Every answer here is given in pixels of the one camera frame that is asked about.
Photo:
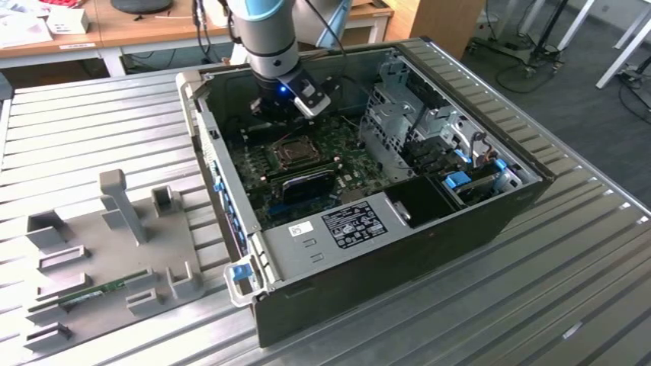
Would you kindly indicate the silver CPU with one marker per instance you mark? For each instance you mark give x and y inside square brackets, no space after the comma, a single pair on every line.
[296,151]

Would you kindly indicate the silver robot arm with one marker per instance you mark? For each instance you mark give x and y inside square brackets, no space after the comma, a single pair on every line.
[266,34]

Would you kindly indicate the CPU socket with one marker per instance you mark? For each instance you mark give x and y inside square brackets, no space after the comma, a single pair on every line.
[276,164]

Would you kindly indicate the green motherboard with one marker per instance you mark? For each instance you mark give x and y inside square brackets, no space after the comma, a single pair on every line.
[356,164]

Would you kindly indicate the silver drive cage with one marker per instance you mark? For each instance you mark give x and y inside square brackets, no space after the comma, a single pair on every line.
[390,114]

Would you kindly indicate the black graphics card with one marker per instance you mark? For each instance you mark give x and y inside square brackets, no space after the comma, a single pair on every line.
[304,188]

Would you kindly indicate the blue expansion latch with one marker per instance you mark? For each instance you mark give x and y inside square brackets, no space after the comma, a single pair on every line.
[217,187]

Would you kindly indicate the wooden desk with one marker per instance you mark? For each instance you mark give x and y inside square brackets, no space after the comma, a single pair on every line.
[152,30]

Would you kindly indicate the white square sticker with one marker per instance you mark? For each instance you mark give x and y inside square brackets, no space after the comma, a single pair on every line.
[300,229]

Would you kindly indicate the black power supply label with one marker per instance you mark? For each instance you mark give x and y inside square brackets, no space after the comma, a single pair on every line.
[353,225]

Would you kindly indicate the black round object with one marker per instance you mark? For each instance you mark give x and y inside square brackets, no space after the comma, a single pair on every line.
[138,5]

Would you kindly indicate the blue drive latch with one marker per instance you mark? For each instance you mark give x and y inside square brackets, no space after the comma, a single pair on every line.
[460,156]

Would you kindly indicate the grey power supply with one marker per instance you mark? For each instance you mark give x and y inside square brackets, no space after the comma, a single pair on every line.
[294,251]

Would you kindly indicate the wooden cabinet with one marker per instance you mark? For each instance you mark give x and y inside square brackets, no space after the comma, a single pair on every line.
[446,23]

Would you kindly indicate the hard disk in blue carrier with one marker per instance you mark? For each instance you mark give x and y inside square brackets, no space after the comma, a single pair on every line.
[457,180]

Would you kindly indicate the blue case latch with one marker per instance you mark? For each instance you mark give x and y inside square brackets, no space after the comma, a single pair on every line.
[240,273]

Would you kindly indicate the white cardboard box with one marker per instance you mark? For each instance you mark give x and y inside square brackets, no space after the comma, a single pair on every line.
[68,21]

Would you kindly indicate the red item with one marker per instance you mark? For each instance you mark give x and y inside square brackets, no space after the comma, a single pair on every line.
[60,3]

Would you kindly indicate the dark grey PC case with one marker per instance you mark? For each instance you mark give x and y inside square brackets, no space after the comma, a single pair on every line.
[356,289]

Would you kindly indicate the white paper stack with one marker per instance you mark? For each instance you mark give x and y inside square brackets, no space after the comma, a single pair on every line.
[20,30]

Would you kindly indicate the grey parts rack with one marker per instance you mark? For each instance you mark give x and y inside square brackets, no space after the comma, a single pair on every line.
[101,263]

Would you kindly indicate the black wheeled stand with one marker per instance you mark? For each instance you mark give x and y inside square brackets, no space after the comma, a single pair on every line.
[547,28]

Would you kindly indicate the green RAM stick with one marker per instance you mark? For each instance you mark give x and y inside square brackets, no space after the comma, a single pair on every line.
[90,293]

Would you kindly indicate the white table leg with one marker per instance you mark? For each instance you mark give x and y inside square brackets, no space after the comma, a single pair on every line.
[575,26]

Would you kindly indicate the white tape piece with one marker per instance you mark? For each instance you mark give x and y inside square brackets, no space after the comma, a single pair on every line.
[572,330]

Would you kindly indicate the white table frame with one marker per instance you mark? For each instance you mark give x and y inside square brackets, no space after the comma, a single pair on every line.
[623,63]

